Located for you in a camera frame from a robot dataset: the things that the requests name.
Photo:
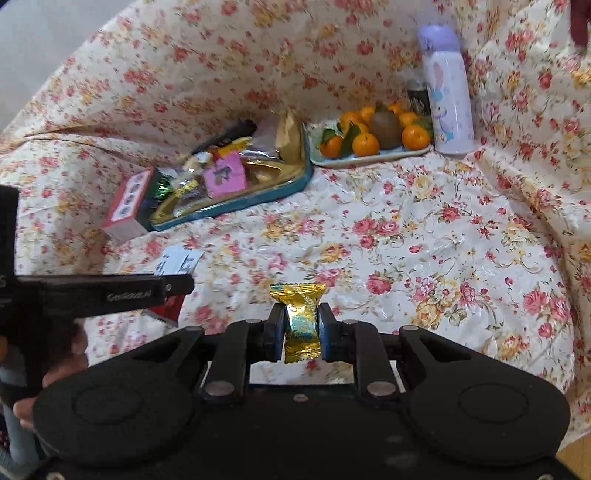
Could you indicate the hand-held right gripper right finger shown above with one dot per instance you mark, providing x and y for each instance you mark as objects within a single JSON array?
[{"x": 326, "y": 332}]

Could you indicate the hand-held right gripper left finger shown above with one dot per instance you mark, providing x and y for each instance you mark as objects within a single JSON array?
[{"x": 278, "y": 332}]

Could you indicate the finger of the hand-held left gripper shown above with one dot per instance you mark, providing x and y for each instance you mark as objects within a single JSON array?
[{"x": 181, "y": 284}]

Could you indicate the white dark-print snack packet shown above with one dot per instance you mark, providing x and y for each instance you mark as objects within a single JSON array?
[{"x": 180, "y": 261}]

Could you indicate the gold candy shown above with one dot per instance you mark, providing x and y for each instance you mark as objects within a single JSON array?
[{"x": 300, "y": 323}]

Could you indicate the person's left forearm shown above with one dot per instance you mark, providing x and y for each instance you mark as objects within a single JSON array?
[{"x": 16, "y": 447}]

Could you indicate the blue tin with snacks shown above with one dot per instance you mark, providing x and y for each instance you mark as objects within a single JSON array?
[{"x": 258, "y": 194}]

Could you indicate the person's left hand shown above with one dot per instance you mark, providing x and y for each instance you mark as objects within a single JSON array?
[{"x": 69, "y": 355}]

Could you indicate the red white snack packet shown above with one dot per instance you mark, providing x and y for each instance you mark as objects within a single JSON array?
[{"x": 166, "y": 311}]

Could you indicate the clear walnut snack packet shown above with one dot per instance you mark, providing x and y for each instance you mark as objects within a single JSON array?
[{"x": 187, "y": 190}]

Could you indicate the pink box with round pictures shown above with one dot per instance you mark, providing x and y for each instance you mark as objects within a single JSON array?
[{"x": 129, "y": 205}]

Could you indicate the green foil candy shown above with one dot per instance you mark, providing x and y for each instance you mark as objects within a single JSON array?
[{"x": 163, "y": 189}]

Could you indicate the floral sofa cover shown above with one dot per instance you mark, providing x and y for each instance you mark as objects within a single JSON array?
[{"x": 392, "y": 240}]

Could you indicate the pink snack packet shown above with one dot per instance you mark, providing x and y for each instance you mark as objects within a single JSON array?
[{"x": 225, "y": 174}]

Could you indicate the yellow orange snack packet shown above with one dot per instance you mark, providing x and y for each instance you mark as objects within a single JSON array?
[{"x": 231, "y": 146}]

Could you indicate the pale blue fruit plate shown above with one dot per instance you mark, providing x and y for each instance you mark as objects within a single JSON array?
[{"x": 369, "y": 159}]

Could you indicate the brown paper snack packet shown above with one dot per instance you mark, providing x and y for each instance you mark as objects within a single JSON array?
[{"x": 290, "y": 136}]

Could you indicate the pile of tangerines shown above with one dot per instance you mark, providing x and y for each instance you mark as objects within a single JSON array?
[{"x": 365, "y": 144}]

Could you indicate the brown kiwi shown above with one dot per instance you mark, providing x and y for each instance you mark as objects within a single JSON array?
[{"x": 386, "y": 127}]

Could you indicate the small dark can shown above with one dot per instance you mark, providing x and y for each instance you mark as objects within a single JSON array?
[{"x": 418, "y": 101}]

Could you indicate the purple white thermos bottle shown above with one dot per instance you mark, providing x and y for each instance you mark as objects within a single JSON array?
[{"x": 450, "y": 97}]

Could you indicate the dark red plush toy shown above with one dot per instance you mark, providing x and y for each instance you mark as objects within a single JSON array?
[{"x": 581, "y": 21}]

